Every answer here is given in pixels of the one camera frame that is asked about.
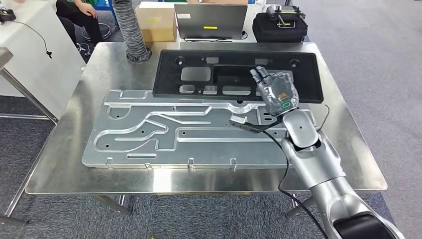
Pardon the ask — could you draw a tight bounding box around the brown cardboard box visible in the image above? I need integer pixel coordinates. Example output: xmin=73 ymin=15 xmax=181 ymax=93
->
xmin=135 ymin=1 xmax=178 ymax=43

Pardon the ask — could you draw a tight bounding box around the blue stool frame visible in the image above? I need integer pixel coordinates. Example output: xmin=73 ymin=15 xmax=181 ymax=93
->
xmin=92 ymin=0 xmax=118 ymax=24

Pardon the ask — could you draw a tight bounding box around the stainless steel workbench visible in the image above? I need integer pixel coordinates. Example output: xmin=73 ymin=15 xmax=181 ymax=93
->
xmin=3 ymin=41 xmax=388 ymax=219

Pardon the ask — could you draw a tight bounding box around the black plastic panel part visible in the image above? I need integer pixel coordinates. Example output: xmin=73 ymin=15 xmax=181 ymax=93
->
xmin=152 ymin=49 xmax=325 ymax=105

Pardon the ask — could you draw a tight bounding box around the round chair base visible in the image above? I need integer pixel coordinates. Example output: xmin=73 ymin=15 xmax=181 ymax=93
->
xmin=81 ymin=22 xmax=112 ymax=42

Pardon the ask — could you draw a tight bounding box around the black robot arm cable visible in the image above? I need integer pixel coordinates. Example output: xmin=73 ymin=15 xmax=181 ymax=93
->
xmin=262 ymin=104 xmax=330 ymax=239

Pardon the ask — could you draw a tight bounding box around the white desk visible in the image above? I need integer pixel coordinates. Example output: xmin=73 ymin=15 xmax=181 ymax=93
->
xmin=0 ymin=0 xmax=87 ymax=120

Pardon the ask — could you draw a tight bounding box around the stainless steel table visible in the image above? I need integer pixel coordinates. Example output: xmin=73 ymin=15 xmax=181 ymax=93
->
xmin=0 ymin=47 xmax=59 ymax=229

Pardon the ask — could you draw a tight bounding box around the person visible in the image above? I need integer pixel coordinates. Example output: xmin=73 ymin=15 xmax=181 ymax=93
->
xmin=54 ymin=0 xmax=105 ymax=47

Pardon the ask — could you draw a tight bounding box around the black device on desk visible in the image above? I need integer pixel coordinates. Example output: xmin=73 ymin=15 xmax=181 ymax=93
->
xmin=0 ymin=7 xmax=17 ymax=24

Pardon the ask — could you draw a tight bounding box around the ribbed grey duct hose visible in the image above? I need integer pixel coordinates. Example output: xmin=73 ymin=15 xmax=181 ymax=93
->
xmin=111 ymin=0 xmax=153 ymax=64

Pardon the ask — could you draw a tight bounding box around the black carrying case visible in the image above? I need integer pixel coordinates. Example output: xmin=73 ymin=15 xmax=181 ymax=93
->
xmin=252 ymin=12 xmax=309 ymax=44

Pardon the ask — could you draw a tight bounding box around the thin black desk cable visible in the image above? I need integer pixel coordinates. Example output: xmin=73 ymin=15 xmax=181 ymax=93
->
xmin=12 ymin=19 xmax=54 ymax=60

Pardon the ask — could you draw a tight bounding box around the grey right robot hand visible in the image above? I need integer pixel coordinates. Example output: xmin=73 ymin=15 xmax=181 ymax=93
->
xmin=249 ymin=65 xmax=300 ymax=117

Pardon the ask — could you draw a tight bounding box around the embossed grey metal plate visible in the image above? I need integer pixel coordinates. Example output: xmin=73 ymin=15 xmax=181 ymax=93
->
xmin=81 ymin=89 xmax=318 ymax=171

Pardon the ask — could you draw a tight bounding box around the grey laptop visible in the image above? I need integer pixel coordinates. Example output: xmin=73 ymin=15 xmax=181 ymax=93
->
xmin=174 ymin=3 xmax=248 ymax=41

